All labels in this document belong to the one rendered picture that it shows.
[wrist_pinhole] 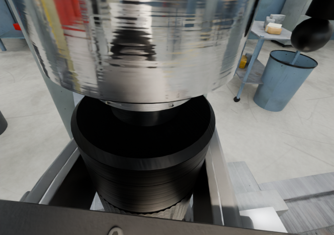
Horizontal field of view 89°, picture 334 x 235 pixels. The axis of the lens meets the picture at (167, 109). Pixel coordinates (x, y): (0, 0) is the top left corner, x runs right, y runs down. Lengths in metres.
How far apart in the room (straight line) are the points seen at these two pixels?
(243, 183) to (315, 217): 0.19
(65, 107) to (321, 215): 0.68
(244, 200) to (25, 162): 1.74
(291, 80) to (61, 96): 2.16
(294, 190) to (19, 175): 1.74
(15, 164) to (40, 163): 0.19
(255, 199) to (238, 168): 0.09
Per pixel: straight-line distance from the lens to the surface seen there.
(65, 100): 0.54
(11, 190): 1.76
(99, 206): 0.51
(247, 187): 0.41
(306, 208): 0.54
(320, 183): 0.61
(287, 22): 5.28
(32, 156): 1.89
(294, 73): 2.26
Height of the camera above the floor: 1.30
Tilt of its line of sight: 39 degrees down
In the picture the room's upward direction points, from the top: 5 degrees clockwise
